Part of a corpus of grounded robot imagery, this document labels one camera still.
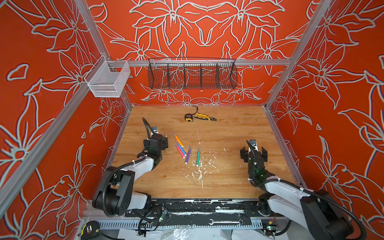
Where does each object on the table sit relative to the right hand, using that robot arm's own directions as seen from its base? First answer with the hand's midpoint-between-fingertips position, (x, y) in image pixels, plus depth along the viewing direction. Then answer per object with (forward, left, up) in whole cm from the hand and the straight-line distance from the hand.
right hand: (252, 146), depth 86 cm
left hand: (+7, +58, +1) cm, 59 cm away
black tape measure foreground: (-39, +82, -5) cm, 91 cm away
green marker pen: (-3, +32, -7) cm, 33 cm away
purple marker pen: (-1, +38, -8) cm, 39 cm away
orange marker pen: (+9, +44, -7) cm, 45 cm away
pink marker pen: (-2, +41, -7) cm, 42 cm away
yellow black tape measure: (+29, +37, -6) cm, 47 cm away
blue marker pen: (+3, +42, -8) cm, 43 cm away
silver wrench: (-36, +26, -8) cm, 45 cm away
